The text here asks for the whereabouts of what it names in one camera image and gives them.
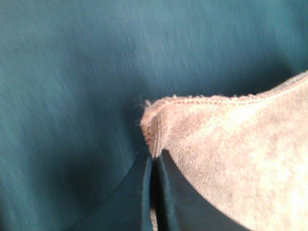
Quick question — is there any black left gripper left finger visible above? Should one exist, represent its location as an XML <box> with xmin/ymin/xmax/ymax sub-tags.
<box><xmin>69</xmin><ymin>155</ymin><xmax>153</xmax><ymax>231</ymax></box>

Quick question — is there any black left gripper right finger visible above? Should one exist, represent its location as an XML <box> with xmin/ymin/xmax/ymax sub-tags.
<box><xmin>154</xmin><ymin>150</ymin><xmax>247</xmax><ymax>231</ymax></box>

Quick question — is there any brown towel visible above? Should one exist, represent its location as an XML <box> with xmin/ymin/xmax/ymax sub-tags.
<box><xmin>141</xmin><ymin>72</ymin><xmax>308</xmax><ymax>231</ymax></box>

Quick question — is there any black table cloth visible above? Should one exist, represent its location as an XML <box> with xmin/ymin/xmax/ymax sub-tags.
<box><xmin>0</xmin><ymin>0</ymin><xmax>308</xmax><ymax>231</ymax></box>

